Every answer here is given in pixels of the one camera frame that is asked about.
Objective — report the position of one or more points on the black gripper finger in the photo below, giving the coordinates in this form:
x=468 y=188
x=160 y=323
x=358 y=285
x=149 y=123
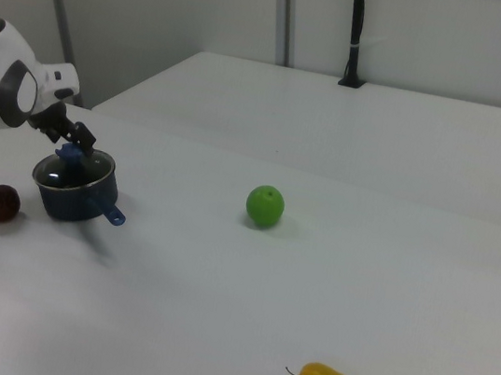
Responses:
x=64 y=133
x=84 y=138

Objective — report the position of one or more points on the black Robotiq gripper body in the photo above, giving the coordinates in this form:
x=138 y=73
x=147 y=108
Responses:
x=49 y=115

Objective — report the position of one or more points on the glass lid with blue knob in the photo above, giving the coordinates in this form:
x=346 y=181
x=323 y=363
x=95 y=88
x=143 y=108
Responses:
x=71 y=157

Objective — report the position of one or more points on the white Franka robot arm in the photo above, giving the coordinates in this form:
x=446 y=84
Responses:
x=2 y=80

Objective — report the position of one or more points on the dark blue saucepan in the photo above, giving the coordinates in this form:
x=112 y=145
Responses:
x=73 y=207

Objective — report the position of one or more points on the green apple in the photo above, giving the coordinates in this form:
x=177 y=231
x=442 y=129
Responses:
x=265 y=206

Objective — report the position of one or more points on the white side table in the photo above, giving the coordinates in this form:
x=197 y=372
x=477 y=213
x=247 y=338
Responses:
x=335 y=125

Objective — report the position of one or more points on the grey partition frame post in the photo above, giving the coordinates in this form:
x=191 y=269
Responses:
x=61 y=18
x=287 y=14

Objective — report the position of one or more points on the black camera pole with tape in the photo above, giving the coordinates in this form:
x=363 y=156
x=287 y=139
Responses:
x=358 y=29

